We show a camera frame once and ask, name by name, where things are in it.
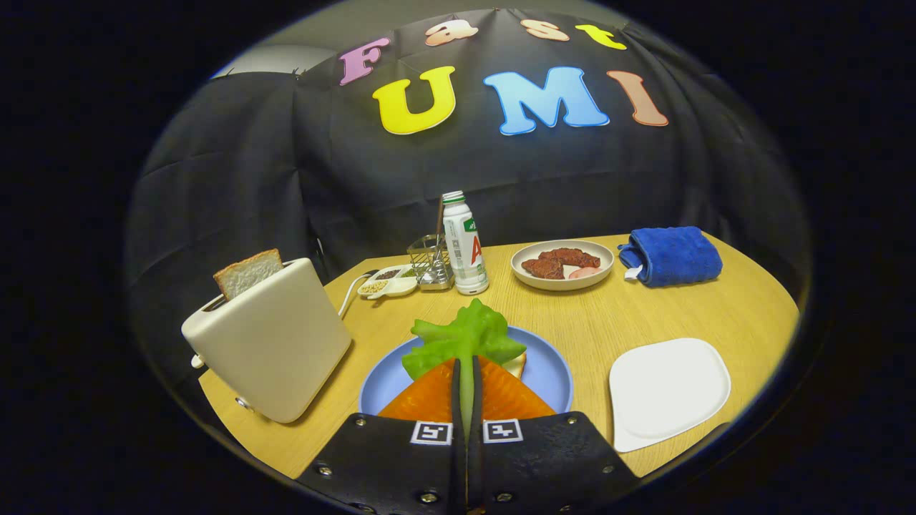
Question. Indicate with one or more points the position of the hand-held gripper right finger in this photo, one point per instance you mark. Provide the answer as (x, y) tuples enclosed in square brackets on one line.
[(537, 465)]

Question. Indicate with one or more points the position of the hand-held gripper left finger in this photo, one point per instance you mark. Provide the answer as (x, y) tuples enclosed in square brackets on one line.
[(401, 465)]

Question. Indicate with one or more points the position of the green lettuce leaf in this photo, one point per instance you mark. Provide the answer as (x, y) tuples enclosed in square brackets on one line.
[(465, 332)]

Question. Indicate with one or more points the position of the toasted bread slice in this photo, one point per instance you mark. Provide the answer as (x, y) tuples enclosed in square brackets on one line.
[(247, 273)]

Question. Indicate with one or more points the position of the blue round plate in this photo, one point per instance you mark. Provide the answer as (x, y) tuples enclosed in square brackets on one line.
[(551, 375)]

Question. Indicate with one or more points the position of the white bread slice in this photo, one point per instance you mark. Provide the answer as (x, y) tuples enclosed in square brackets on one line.
[(517, 365)]

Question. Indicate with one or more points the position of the white square plate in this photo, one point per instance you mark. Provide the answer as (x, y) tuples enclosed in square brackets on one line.
[(669, 390)]

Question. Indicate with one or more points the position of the white toaster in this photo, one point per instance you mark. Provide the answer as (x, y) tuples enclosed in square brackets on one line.
[(279, 350)]

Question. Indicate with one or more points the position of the white condiment tray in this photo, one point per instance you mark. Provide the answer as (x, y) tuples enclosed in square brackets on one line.
[(390, 286)]

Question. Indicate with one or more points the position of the beige round plate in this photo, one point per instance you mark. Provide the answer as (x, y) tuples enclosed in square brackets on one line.
[(529, 281)]

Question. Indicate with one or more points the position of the dark red meat piece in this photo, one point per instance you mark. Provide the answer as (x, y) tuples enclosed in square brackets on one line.
[(572, 257), (544, 268)]

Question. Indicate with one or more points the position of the pale pink meat slice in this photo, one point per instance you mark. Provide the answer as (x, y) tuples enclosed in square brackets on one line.
[(583, 272)]

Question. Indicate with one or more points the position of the white plastic bottle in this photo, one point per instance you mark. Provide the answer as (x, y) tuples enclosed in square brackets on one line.
[(464, 250)]

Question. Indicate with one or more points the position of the brown stick in holder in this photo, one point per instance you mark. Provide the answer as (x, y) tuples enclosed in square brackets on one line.
[(438, 229)]

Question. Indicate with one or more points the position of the folded blue towel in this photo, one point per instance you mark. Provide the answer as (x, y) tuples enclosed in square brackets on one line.
[(673, 256)]

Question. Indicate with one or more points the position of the black backdrop cloth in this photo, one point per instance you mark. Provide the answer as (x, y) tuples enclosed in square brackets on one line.
[(358, 186)]

